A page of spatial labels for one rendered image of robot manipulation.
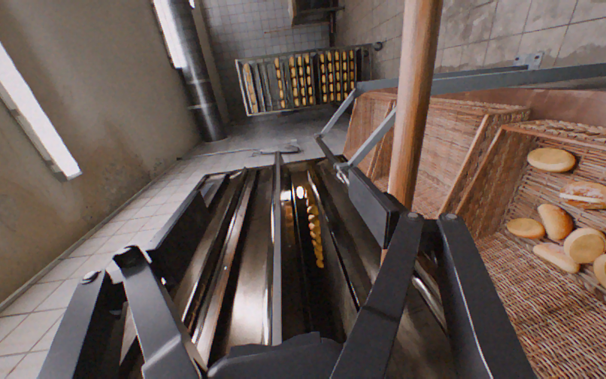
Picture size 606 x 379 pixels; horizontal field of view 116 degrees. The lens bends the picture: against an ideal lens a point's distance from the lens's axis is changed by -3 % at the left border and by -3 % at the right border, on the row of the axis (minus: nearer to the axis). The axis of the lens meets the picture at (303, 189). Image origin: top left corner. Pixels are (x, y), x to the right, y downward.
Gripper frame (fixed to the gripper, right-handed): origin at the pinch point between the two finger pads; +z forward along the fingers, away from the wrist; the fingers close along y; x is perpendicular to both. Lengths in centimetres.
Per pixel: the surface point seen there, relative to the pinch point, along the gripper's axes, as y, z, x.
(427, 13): 14.3, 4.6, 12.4
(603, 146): 61, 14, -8
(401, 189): 13.8, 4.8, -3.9
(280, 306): -6.5, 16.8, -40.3
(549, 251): 69, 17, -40
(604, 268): 69, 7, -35
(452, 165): 75, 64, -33
